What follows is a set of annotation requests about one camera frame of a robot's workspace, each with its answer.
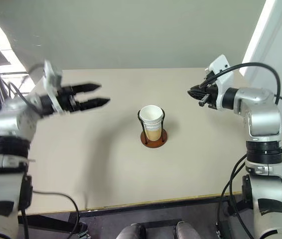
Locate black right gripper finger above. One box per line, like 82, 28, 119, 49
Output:
187, 89, 207, 101
190, 84, 208, 93

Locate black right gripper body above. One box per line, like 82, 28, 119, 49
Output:
199, 85, 219, 109

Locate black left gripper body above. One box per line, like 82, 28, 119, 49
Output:
56, 85, 82, 113

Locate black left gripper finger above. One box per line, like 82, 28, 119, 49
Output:
70, 83, 103, 96
77, 97, 111, 112

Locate grey rounded robot leg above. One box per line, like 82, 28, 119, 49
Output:
117, 223, 147, 239
172, 221, 202, 239

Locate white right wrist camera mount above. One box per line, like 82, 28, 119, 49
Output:
204, 55, 233, 111

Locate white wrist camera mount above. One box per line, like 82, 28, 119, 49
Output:
42, 59, 64, 115
204, 55, 233, 111

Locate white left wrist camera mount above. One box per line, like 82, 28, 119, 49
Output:
42, 59, 64, 115

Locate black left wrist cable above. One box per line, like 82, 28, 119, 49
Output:
7, 63, 46, 119

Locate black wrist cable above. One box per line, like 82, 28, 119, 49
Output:
7, 63, 46, 119
199, 62, 282, 130

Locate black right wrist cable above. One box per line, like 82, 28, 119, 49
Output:
199, 62, 282, 130

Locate black right shoulder cable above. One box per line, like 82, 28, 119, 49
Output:
216, 147, 282, 239

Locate black shoulder cable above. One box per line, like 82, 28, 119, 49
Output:
20, 189, 81, 239
216, 147, 282, 239

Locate white wall panel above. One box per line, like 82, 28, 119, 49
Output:
239, 0, 282, 130

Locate black left shoulder cable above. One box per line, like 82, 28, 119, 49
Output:
20, 189, 81, 239

